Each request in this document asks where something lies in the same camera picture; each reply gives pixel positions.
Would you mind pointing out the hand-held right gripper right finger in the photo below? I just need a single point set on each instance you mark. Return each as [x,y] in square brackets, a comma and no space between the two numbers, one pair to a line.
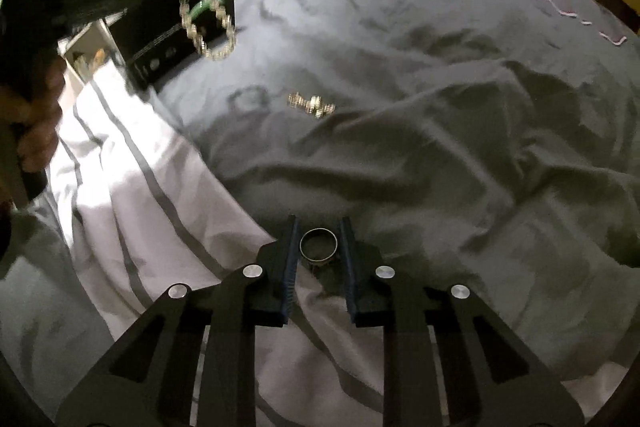
[348,267]

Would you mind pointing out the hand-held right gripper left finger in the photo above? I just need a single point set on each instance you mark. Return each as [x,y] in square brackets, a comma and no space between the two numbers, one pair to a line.
[290,267]

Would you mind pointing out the black metal box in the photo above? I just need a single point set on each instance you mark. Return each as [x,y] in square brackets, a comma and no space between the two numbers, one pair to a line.
[150,57]

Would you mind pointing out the green jade bangle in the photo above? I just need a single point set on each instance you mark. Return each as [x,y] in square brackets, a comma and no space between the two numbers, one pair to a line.
[196,11]

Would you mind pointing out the person's left hand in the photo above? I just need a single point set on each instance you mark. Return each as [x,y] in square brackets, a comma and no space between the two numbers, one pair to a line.
[40,127]

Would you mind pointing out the white shelf unit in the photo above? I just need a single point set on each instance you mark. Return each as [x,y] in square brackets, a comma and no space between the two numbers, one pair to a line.
[82,62]

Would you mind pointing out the grey striped duvet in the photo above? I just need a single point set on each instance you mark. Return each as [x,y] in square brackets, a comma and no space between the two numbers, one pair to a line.
[400,107]

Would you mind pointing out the white grey striped sheet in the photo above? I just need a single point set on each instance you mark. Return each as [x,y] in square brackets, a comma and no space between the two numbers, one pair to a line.
[125,207]

